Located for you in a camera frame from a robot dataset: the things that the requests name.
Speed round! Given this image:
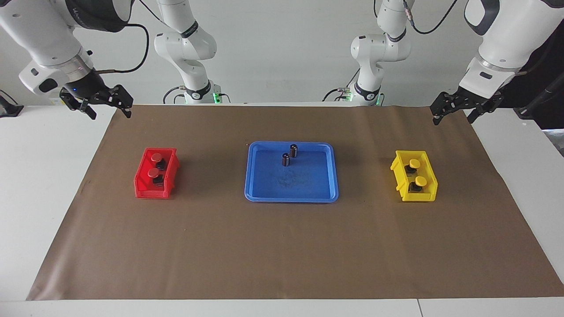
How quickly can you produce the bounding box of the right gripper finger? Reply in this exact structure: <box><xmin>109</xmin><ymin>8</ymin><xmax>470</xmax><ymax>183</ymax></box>
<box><xmin>79</xmin><ymin>100</ymin><xmax>97</xmax><ymax>120</ymax></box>
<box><xmin>115</xmin><ymin>85</ymin><xmax>134</xmax><ymax>118</ymax></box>

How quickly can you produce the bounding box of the blue plastic tray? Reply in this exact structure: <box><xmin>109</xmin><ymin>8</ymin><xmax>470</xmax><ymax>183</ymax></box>
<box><xmin>245</xmin><ymin>141</ymin><xmax>340</xmax><ymax>203</ymax></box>

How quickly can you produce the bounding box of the black stand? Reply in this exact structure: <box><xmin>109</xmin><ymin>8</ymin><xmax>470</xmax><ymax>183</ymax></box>
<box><xmin>513</xmin><ymin>75</ymin><xmax>564</xmax><ymax>120</ymax></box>

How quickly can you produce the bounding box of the yellow plastic bin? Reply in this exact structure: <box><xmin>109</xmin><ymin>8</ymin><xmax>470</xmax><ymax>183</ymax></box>
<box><xmin>390</xmin><ymin>150</ymin><xmax>439</xmax><ymax>203</ymax></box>

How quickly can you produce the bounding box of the black curtain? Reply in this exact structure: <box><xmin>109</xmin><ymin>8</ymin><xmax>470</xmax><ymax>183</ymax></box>
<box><xmin>498</xmin><ymin>26</ymin><xmax>564</xmax><ymax>130</ymax></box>

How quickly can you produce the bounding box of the red plastic bin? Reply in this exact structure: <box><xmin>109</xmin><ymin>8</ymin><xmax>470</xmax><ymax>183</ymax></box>
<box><xmin>134</xmin><ymin>147</ymin><xmax>181</xmax><ymax>199</ymax></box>

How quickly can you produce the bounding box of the brown paper table mat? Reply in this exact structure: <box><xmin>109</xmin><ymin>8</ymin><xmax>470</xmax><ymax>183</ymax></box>
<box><xmin>26</xmin><ymin>104</ymin><xmax>564</xmax><ymax>301</ymax></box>

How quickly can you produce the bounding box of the black base cable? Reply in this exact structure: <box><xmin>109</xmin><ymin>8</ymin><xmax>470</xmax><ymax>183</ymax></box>
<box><xmin>163</xmin><ymin>86</ymin><xmax>185</xmax><ymax>105</ymax></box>
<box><xmin>322</xmin><ymin>68</ymin><xmax>360</xmax><ymax>102</ymax></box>

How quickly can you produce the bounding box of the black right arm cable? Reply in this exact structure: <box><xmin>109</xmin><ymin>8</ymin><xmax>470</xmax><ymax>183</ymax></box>
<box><xmin>93</xmin><ymin>22</ymin><xmax>150</xmax><ymax>74</ymax></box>

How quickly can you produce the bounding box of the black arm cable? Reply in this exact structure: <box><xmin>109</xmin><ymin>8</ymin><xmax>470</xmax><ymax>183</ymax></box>
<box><xmin>403</xmin><ymin>0</ymin><xmax>460</xmax><ymax>35</ymax></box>
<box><xmin>93</xmin><ymin>22</ymin><xmax>150</xmax><ymax>74</ymax></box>

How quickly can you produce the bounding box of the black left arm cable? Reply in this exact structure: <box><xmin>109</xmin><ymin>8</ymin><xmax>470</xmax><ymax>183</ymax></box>
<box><xmin>403</xmin><ymin>0</ymin><xmax>460</xmax><ymax>35</ymax></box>

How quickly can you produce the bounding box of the black clamp mount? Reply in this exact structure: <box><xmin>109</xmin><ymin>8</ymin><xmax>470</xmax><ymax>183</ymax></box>
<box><xmin>0</xmin><ymin>90</ymin><xmax>25</xmax><ymax>118</ymax></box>

